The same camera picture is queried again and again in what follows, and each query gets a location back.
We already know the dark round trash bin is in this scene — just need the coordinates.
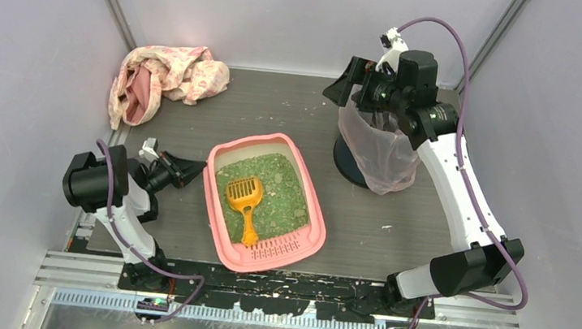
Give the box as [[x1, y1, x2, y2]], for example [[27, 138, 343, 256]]
[[333, 134, 369, 188]]

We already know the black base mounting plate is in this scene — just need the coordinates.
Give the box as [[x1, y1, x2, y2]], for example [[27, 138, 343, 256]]
[[118, 259, 422, 323]]

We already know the pink plastic trash bag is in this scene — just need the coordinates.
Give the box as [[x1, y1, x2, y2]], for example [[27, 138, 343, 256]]
[[338, 102, 420, 196]]

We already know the pink litter box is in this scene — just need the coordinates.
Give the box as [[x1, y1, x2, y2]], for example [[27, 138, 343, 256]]
[[202, 132, 327, 273]]

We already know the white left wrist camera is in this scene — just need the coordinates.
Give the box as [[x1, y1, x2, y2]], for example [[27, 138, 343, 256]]
[[139, 137, 159, 162]]

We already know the aluminium front rail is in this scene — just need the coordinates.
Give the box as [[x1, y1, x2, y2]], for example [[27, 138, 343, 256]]
[[21, 251, 519, 329]]

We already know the orange litter scoop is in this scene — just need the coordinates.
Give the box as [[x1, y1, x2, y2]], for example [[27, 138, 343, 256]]
[[225, 175, 264, 248]]

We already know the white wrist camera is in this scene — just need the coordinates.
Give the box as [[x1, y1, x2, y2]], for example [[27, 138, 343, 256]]
[[139, 137, 159, 162], [376, 28, 408, 74]]

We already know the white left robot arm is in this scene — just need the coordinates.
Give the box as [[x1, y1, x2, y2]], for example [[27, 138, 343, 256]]
[[62, 140, 207, 292]]

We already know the pink floral cloth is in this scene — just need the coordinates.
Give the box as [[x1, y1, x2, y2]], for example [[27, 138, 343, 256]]
[[107, 45, 231, 130]]

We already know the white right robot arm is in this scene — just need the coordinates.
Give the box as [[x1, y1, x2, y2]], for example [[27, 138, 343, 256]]
[[323, 50, 524, 308]]

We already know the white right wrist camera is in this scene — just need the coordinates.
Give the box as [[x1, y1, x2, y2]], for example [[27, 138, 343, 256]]
[[376, 28, 408, 74]]

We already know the green cat litter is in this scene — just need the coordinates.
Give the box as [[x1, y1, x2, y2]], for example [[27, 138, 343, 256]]
[[215, 153, 309, 243]]

